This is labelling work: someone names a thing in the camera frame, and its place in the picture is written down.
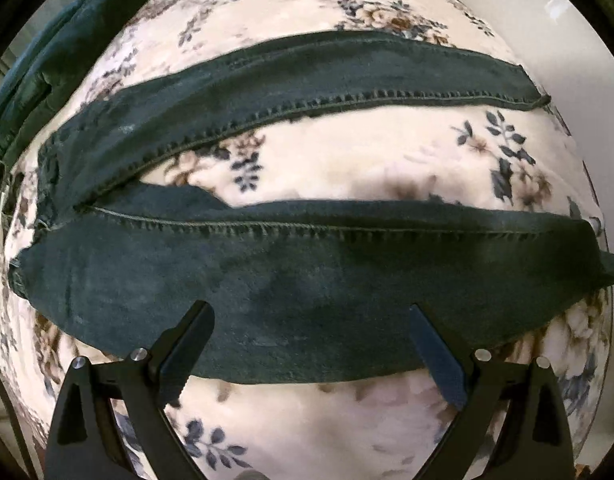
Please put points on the floral fleece blanket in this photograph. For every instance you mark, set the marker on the floral fleece blanket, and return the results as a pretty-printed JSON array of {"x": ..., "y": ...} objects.
[{"x": 362, "y": 160}]

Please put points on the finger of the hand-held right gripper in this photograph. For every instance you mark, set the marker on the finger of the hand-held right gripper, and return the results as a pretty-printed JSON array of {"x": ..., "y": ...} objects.
[{"x": 598, "y": 230}]

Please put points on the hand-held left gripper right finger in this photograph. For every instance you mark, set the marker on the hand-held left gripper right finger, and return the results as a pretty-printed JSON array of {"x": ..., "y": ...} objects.
[{"x": 437, "y": 355}]

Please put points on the dark blue denim pants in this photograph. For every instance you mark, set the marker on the dark blue denim pants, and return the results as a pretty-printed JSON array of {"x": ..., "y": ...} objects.
[{"x": 287, "y": 280}]

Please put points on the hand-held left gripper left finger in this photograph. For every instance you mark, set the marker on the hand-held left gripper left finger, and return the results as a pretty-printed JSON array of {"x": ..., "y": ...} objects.
[{"x": 187, "y": 347}]

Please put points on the dark green folded quilt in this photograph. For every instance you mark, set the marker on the dark green folded quilt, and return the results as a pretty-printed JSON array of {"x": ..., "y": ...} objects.
[{"x": 72, "y": 45}]

